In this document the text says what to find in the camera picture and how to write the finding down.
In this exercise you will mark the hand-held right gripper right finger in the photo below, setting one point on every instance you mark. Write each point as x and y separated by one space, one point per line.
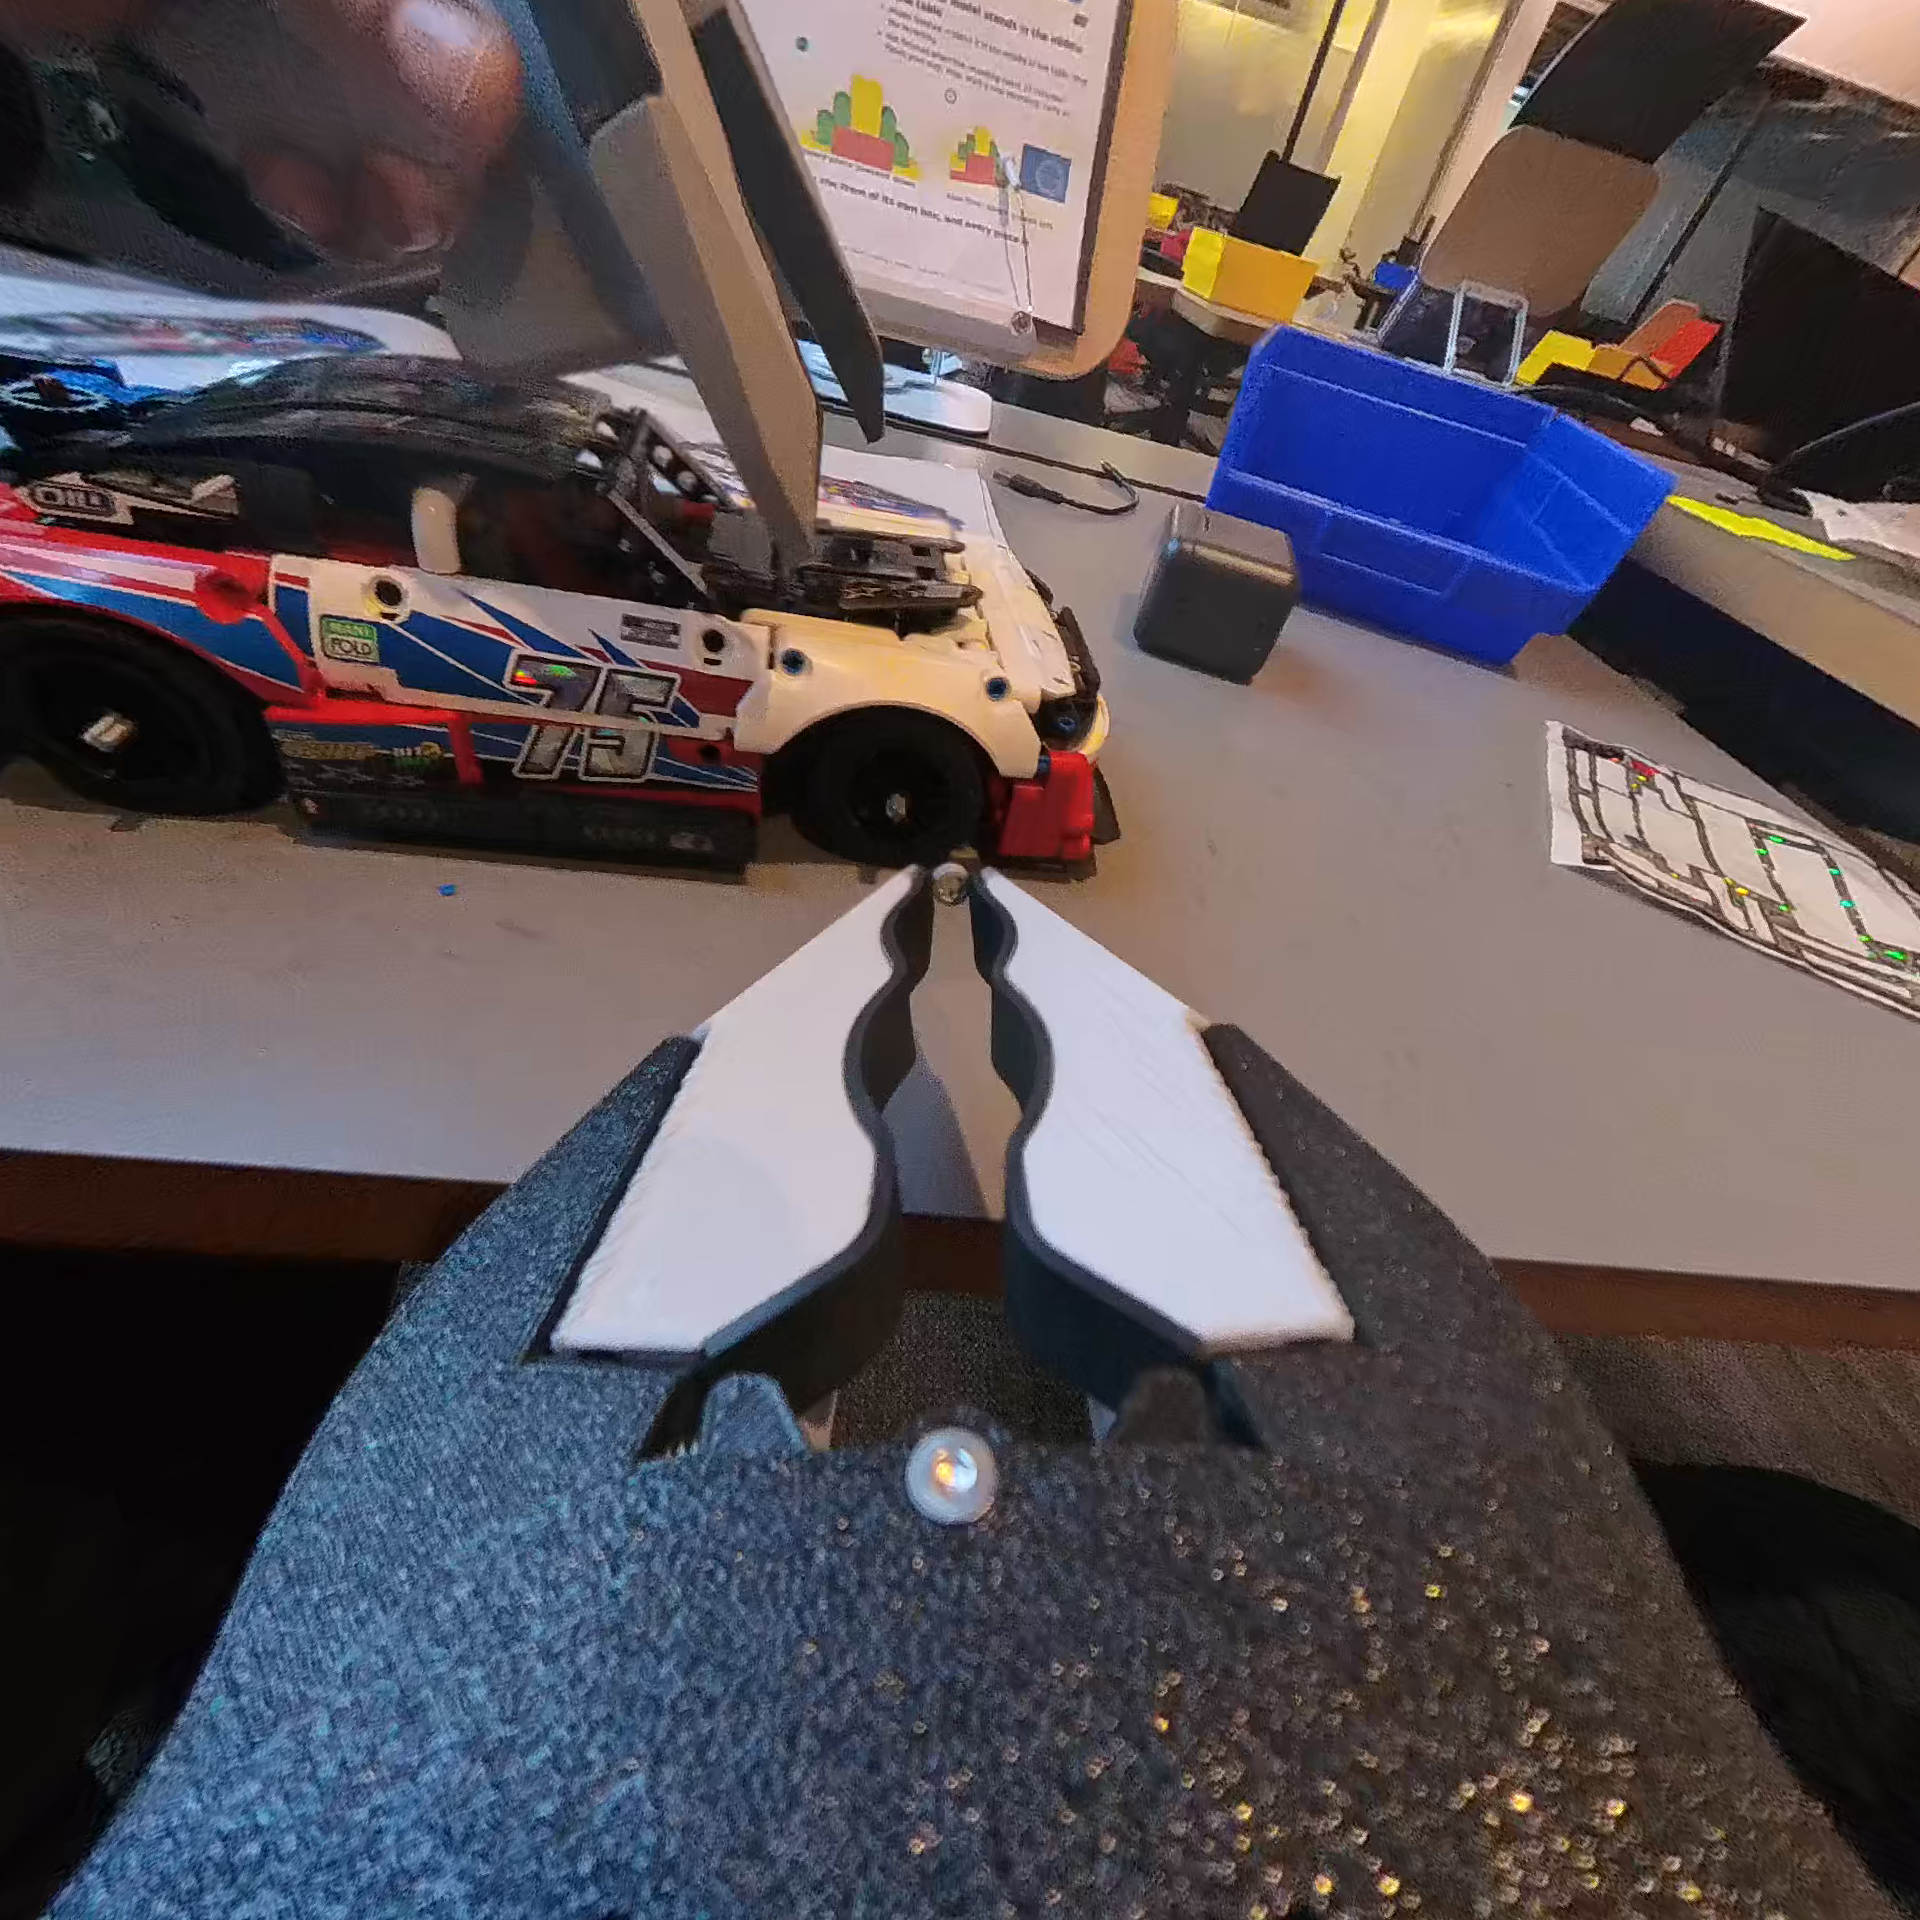
1153 1185

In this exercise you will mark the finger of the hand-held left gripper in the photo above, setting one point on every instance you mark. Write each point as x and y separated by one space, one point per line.
794 193
708 256

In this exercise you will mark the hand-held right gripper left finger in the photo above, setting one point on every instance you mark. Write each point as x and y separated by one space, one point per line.
748 1185

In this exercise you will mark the toy brick race car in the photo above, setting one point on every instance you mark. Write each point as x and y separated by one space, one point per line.
524 675

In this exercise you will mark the grey neighbouring desk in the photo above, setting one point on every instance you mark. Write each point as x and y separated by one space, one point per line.
1770 631

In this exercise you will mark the person's left hand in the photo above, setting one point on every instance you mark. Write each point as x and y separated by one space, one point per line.
377 105

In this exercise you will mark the race car instruction booklet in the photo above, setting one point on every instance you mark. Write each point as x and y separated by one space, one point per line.
915 505

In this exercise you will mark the yellow plastic bin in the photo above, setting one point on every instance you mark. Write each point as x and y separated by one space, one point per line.
1253 280

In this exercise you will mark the dark grey power adapter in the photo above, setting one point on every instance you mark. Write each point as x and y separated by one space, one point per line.
1217 599

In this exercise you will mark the sticker sheet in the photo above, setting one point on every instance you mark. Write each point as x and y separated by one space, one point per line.
1725 858

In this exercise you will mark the blue plastic bin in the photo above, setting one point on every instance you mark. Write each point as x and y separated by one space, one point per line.
1413 494

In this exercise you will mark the yellow paper sheet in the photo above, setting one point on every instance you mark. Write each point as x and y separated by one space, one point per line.
1756 525

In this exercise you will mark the black monitor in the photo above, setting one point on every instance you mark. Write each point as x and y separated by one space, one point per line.
1830 344

